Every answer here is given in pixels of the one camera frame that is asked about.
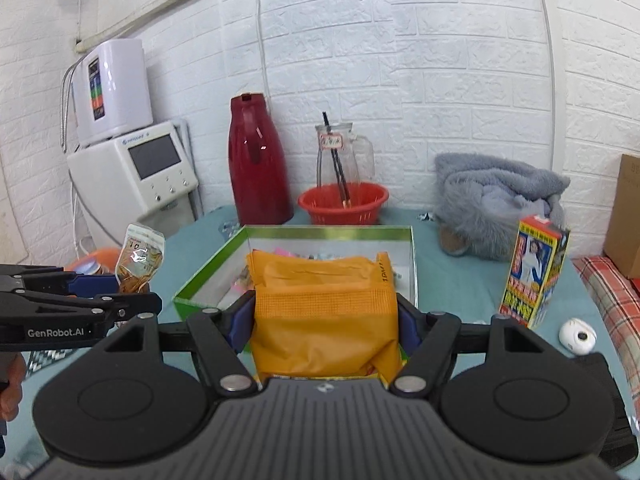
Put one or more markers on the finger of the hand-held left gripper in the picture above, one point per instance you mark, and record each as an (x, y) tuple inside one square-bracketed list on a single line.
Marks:
[(130, 302), (90, 284)]

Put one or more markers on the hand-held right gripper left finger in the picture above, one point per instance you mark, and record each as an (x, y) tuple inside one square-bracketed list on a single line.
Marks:
[(240, 322)]

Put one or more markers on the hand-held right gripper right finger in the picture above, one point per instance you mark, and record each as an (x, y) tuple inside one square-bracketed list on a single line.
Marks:
[(406, 322)]

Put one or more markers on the clear brown snack packet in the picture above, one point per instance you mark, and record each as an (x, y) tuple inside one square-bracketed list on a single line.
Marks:
[(140, 260)]

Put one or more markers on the green cardboard box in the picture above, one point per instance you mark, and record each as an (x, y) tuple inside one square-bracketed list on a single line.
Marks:
[(210, 275)]

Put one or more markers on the orange snack packet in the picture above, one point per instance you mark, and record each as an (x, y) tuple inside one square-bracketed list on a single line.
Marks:
[(320, 310)]

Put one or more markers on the white black snack packet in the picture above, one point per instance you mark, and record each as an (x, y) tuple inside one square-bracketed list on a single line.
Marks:
[(320, 255)]

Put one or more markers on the person's left hand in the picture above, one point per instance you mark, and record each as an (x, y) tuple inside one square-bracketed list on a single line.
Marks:
[(10, 390)]

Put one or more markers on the orange plastic basin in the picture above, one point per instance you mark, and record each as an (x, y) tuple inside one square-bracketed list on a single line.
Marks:
[(85, 262)]

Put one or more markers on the teal printed tablecloth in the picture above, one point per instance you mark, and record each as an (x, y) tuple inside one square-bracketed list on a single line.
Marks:
[(450, 300)]

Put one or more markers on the flat yellow snack packet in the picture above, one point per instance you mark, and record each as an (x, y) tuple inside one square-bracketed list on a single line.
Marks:
[(372, 371)]

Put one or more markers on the white machine with screen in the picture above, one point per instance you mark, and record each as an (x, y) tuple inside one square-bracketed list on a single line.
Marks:
[(110, 180)]

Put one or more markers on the red plastic basket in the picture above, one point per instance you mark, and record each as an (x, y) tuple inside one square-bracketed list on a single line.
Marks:
[(350, 212)]

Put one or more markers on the yellow printed carton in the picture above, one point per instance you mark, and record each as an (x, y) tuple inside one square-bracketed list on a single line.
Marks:
[(530, 280)]

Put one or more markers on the red thermos jug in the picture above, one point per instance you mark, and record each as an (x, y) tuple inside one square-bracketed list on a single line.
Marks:
[(260, 180)]

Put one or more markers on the grey fluffy cloth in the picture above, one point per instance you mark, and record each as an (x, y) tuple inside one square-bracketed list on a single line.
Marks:
[(490, 200)]

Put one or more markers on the glass pitcher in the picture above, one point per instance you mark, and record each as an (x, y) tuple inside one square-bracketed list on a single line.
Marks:
[(350, 165)]

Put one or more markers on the white round device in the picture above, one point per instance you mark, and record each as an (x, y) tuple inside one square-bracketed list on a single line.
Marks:
[(575, 335)]

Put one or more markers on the black chopsticks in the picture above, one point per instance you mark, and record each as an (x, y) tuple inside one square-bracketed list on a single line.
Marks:
[(334, 155)]

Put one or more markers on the white water purifier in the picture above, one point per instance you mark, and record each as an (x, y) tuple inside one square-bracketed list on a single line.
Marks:
[(120, 90)]

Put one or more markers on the red plaid cloth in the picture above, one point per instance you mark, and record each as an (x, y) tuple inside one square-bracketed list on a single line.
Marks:
[(610, 300)]

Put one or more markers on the brown cardboard box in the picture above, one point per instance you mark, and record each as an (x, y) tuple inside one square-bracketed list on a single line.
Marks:
[(625, 220)]

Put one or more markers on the beige wall conduit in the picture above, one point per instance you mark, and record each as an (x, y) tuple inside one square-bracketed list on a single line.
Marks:
[(150, 15)]

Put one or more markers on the white wall pipe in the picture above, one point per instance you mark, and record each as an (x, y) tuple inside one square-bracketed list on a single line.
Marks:
[(550, 85)]

